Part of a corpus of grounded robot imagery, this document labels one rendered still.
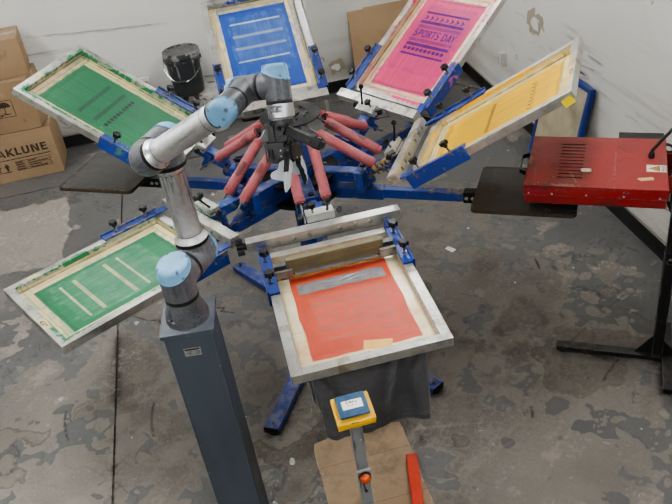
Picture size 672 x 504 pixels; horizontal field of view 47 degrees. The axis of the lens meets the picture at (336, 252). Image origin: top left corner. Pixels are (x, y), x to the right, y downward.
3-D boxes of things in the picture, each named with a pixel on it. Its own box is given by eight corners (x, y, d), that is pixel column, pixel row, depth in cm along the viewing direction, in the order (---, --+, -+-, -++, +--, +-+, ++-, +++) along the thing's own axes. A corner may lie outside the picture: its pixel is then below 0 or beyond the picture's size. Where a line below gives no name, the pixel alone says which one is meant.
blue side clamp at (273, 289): (282, 304, 306) (279, 290, 303) (270, 306, 306) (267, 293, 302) (271, 263, 331) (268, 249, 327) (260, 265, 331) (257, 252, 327)
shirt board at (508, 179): (580, 184, 366) (581, 169, 361) (575, 231, 335) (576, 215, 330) (316, 173, 408) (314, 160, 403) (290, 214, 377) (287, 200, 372)
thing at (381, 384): (434, 418, 302) (428, 335, 278) (323, 447, 298) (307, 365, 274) (432, 413, 305) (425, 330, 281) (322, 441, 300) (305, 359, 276)
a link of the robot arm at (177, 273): (156, 302, 257) (145, 269, 249) (176, 278, 267) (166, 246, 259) (187, 306, 252) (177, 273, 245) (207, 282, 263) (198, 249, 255)
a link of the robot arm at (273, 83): (266, 65, 219) (293, 61, 216) (272, 104, 222) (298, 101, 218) (252, 66, 212) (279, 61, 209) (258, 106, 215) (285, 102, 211)
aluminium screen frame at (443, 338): (454, 345, 272) (453, 337, 270) (292, 385, 266) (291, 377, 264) (392, 232, 337) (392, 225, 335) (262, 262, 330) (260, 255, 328)
